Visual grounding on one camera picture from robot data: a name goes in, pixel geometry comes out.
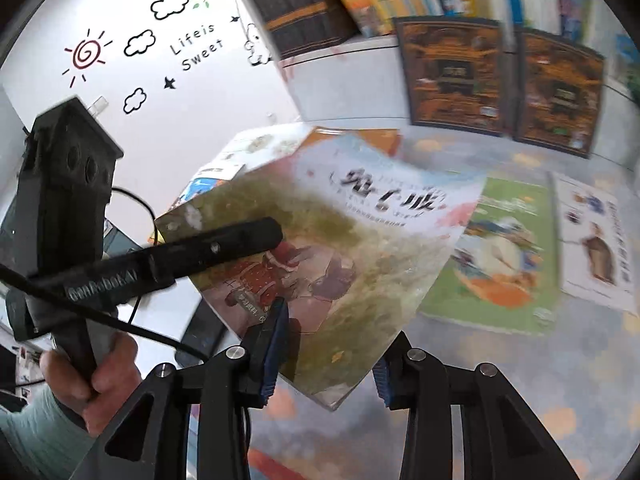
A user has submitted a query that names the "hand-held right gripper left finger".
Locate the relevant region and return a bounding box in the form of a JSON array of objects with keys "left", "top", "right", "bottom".
[{"left": 72, "top": 295, "right": 291, "bottom": 480}]

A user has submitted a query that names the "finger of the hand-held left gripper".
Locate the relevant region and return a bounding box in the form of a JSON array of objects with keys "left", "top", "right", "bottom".
[{"left": 145, "top": 217, "right": 285, "bottom": 286}]

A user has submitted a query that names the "black lettering wall sticker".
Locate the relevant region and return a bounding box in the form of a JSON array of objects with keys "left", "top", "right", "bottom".
[{"left": 167, "top": 22, "right": 223, "bottom": 73}]

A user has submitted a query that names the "green cartoon cover book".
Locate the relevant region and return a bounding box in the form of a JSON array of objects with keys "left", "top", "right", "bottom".
[{"left": 417, "top": 175, "right": 561, "bottom": 336}]

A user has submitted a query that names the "person's left forearm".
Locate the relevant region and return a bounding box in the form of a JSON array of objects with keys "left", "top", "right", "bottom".
[{"left": 0, "top": 385, "right": 101, "bottom": 480}]

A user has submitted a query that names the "white bookshelf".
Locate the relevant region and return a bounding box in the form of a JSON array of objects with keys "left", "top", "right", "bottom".
[{"left": 220, "top": 0, "right": 640, "bottom": 126}]

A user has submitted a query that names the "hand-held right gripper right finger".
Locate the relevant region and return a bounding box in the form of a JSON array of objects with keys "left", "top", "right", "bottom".
[{"left": 372, "top": 332, "right": 581, "bottom": 480}]

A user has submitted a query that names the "person's left hand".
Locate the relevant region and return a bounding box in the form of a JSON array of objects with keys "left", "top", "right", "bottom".
[{"left": 39, "top": 332, "right": 143, "bottom": 428}]

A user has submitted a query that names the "black flat device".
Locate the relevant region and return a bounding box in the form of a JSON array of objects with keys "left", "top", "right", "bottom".
[{"left": 175, "top": 300, "right": 228, "bottom": 367}]

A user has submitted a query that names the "white bird picture book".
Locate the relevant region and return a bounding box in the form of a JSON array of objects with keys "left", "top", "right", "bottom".
[{"left": 550, "top": 172, "right": 640, "bottom": 316}]

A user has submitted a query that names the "cloud outline wall sticker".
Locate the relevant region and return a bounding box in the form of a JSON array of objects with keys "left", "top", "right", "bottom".
[
  {"left": 123, "top": 30, "right": 155, "bottom": 57},
  {"left": 122, "top": 87, "right": 148, "bottom": 113},
  {"left": 150, "top": 0, "right": 191, "bottom": 21}
]

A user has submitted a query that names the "red sun wall sticker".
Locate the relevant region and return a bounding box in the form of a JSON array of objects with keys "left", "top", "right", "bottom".
[{"left": 62, "top": 29, "right": 113, "bottom": 87}]

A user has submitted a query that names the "dark brown book set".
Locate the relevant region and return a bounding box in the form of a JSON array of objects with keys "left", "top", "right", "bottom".
[{"left": 245, "top": 0, "right": 358, "bottom": 61}]

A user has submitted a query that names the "black outline figure sticker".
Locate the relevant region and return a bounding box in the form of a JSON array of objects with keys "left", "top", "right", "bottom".
[{"left": 244, "top": 22, "right": 275, "bottom": 67}]

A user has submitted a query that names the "green painted cover book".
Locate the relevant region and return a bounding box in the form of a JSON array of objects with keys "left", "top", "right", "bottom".
[{"left": 154, "top": 132, "right": 488, "bottom": 411}]

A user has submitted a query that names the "orange bordered picture book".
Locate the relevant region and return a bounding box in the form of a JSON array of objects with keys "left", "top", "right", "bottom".
[{"left": 165, "top": 162, "right": 246, "bottom": 211}]

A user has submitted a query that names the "dark ornate cover book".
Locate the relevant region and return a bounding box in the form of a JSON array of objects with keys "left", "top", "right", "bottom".
[
  {"left": 394, "top": 16, "right": 516, "bottom": 138},
  {"left": 515, "top": 27, "right": 606, "bottom": 159}
]

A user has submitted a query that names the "black cable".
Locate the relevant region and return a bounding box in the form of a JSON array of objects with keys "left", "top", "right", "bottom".
[{"left": 0, "top": 187, "right": 211, "bottom": 361}]

